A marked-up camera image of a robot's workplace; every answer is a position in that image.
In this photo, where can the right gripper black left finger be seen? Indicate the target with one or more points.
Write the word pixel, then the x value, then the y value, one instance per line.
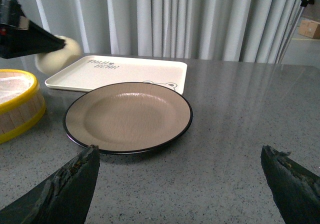
pixel 62 198

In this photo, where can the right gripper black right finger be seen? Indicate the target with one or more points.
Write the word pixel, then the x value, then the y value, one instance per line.
pixel 295 190

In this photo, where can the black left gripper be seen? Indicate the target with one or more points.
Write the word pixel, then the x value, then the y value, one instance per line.
pixel 21 37

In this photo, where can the white steamed bun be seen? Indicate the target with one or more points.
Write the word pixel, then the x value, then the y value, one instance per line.
pixel 51 63

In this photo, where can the brown plate with black rim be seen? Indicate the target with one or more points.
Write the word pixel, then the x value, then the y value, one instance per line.
pixel 128 118

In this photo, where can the cream rectangular tray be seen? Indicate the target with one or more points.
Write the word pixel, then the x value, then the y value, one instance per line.
pixel 94 71

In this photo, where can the white steamer liner paper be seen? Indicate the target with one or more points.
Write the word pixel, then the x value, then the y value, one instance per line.
pixel 14 86

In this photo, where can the wooden steamer with yellow rims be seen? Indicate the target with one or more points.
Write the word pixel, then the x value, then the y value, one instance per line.
pixel 21 113

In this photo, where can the cardboard box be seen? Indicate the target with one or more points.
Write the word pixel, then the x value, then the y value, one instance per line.
pixel 310 29

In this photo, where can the tripod stand with black clamp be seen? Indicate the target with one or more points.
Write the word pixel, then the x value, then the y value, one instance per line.
pixel 303 5

